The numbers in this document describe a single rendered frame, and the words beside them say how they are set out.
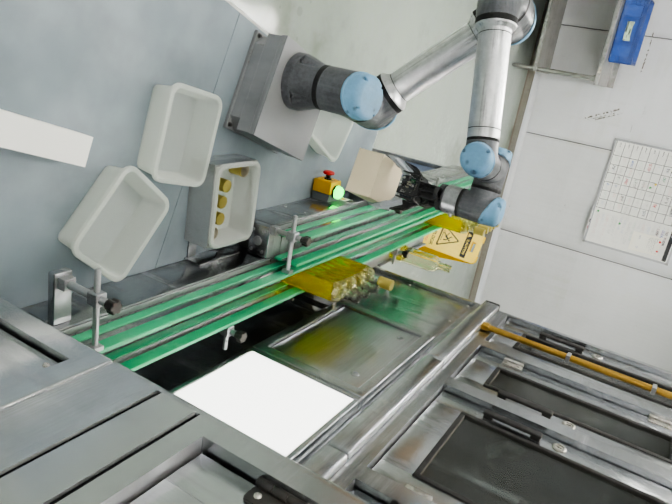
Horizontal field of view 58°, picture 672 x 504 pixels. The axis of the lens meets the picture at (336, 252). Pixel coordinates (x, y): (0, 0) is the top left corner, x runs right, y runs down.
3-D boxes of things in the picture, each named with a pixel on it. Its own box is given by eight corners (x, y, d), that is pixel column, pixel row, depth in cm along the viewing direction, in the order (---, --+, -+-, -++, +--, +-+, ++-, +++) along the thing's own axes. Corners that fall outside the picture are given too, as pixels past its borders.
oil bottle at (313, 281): (277, 280, 181) (338, 305, 171) (280, 263, 179) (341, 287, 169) (288, 276, 185) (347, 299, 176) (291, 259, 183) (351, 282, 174)
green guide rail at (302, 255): (274, 259, 174) (296, 267, 171) (274, 255, 174) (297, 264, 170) (469, 189, 321) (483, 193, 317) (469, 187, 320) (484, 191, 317)
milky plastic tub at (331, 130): (313, 159, 204) (335, 165, 201) (285, 126, 185) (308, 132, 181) (334, 114, 207) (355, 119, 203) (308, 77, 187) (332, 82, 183)
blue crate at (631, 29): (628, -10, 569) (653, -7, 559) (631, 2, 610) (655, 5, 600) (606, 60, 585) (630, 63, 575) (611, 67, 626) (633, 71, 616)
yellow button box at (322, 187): (309, 197, 207) (327, 202, 204) (313, 175, 205) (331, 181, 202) (320, 194, 213) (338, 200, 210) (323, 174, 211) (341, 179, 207)
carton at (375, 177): (359, 147, 163) (384, 154, 159) (380, 162, 177) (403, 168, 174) (345, 189, 163) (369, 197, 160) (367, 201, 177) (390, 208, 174)
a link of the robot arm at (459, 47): (331, 93, 164) (515, -34, 143) (354, 106, 178) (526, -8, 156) (349, 130, 162) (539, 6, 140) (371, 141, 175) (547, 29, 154)
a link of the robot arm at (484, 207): (510, 198, 153) (499, 230, 154) (469, 187, 158) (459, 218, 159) (504, 194, 146) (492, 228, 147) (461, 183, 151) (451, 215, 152)
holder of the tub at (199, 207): (182, 259, 161) (204, 268, 157) (191, 157, 152) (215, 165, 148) (225, 246, 175) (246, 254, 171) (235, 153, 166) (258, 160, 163)
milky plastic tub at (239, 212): (185, 241, 158) (209, 251, 155) (192, 157, 151) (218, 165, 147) (228, 229, 173) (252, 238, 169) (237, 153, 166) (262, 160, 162)
